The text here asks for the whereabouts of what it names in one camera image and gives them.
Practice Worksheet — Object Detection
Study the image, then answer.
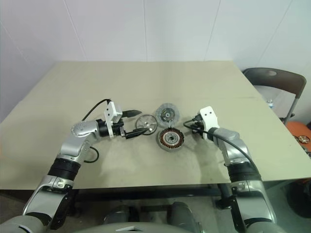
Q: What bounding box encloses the silver spoked rotor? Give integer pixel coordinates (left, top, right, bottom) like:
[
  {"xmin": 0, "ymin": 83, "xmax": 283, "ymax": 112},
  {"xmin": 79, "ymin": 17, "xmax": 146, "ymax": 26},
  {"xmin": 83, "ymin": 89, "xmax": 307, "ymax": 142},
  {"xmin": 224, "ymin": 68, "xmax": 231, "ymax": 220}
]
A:
[{"xmin": 135, "ymin": 113, "xmax": 158, "ymax": 134}]

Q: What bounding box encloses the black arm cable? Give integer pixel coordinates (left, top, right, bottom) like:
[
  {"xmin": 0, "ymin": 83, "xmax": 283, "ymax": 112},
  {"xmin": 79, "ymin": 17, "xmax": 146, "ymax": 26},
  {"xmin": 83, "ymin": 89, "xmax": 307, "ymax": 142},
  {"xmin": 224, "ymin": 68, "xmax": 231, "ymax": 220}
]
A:
[
  {"xmin": 183, "ymin": 116, "xmax": 264, "ymax": 182},
  {"xmin": 81, "ymin": 98, "xmax": 112, "ymax": 164}
]

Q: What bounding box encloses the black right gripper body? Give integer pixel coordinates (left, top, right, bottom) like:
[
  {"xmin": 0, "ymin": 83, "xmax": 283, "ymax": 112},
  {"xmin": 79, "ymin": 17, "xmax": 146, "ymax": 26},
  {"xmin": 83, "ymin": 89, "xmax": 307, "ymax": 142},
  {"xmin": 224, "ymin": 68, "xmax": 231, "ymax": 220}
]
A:
[{"xmin": 190, "ymin": 116, "xmax": 207, "ymax": 138}]

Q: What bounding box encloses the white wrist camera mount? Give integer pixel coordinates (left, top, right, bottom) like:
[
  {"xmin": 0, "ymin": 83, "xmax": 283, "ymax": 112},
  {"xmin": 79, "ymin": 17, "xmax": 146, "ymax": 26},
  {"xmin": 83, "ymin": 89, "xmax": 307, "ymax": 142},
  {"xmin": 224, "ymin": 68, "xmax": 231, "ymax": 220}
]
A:
[
  {"xmin": 199, "ymin": 106, "xmax": 221, "ymax": 140},
  {"xmin": 104, "ymin": 101, "xmax": 123, "ymax": 139}
]

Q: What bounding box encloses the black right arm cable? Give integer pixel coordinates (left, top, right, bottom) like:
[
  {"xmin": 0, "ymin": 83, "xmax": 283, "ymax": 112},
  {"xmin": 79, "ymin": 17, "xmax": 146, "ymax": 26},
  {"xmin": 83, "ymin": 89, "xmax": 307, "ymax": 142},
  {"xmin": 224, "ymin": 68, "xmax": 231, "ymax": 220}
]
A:
[{"xmin": 183, "ymin": 116, "xmax": 264, "ymax": 182}]

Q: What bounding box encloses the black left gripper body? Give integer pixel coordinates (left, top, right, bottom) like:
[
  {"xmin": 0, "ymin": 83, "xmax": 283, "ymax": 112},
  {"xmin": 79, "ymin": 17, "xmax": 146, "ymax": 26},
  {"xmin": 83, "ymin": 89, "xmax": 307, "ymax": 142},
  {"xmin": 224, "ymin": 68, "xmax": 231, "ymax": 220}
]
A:
[{"xmin": 111, "ymin": 119, "xmax": 129, "ymax": 139}]

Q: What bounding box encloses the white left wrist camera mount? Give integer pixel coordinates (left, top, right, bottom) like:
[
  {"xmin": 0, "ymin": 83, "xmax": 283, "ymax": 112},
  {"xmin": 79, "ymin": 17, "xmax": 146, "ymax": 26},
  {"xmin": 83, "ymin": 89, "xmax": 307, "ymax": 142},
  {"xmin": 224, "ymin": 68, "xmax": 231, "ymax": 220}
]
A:
[{"xmin": 104, "ymin": 101, "xmax": 123, "ymax": 139}]

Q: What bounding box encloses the grey robot torso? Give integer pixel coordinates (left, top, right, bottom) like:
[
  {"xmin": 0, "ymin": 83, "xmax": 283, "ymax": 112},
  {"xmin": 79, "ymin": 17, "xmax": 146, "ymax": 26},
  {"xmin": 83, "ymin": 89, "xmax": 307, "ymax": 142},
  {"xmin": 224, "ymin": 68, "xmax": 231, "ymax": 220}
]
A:
[{"xmin": 0, "ymin": 215, "xmax": 175, "ymax": 233}]

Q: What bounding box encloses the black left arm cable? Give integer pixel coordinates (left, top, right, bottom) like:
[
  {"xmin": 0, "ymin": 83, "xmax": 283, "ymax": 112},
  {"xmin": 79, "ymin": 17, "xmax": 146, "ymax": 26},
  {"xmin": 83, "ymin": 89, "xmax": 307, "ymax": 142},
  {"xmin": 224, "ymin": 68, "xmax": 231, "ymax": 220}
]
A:
[{"xmin": 81, "ymin": 98, "xmax": 112, "ymax": 164}]

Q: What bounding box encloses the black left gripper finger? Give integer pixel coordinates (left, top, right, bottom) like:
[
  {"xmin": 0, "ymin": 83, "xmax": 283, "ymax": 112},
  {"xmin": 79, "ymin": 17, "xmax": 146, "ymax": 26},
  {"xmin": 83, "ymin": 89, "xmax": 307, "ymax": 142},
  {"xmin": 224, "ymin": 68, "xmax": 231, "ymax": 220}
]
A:
[
  {"xmin": 125, "ymin": 128, "xmax": 148, "ymax": 139},
  {"xmin": 122, "ymin": 109, "xmax": 143, "ymax": 118}
]

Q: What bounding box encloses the dark grey rounded shape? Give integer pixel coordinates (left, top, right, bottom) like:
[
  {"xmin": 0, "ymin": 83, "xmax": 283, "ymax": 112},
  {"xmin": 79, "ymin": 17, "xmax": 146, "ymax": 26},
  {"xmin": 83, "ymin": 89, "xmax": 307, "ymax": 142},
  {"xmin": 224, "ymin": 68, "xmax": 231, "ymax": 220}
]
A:
[
  {"xmin": 170, "ymin": 201, "xmax": 202, "ymax": 233},
  {"xmin": 103, "ymin": 205, "xmax": 133, "ymax": 226}
]

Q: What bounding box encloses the black table frame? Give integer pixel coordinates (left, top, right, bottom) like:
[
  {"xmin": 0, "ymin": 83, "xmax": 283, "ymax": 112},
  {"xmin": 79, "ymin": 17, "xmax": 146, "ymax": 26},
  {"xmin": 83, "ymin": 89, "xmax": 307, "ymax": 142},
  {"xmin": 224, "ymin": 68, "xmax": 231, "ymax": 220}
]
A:
[{"xmin": 70, "ymin": 183, "xmax": 238, "ymax": 209}]

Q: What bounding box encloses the grey round motor lid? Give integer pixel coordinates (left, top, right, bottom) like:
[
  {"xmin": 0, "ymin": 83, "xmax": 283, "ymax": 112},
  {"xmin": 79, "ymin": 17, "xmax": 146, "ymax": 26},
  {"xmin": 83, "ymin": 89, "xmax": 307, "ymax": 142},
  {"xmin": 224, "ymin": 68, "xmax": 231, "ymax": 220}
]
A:
[{"xmin": 155, "ymin": 102, "xmax": 182, "ymax": 127}]

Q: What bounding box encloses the dark grey folding chair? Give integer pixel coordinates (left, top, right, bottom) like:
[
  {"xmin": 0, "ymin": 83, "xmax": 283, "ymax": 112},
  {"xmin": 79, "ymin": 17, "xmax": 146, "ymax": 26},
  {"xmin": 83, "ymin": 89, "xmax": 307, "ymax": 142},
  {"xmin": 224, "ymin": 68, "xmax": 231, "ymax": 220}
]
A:
[{"xmin": 242, "ymin": 67, "xmax": 307, "ymax": 126}]

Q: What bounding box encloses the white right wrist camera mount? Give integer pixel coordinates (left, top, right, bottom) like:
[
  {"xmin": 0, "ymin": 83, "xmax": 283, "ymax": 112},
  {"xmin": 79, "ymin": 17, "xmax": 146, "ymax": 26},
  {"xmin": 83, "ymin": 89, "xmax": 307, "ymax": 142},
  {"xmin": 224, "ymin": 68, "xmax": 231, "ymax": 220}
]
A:
[{"xmin": 199, "ymin": 106, "xmax": 221, "ymax": 140}]

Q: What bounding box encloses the orange object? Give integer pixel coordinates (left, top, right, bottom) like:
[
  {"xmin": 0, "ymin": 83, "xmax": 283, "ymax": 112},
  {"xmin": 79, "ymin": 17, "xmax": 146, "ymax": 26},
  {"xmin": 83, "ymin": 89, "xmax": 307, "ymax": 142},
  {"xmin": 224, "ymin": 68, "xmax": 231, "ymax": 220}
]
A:
[{"xmin": 285, "ymin": 120, "xmax": 311, "ymax": 152}]

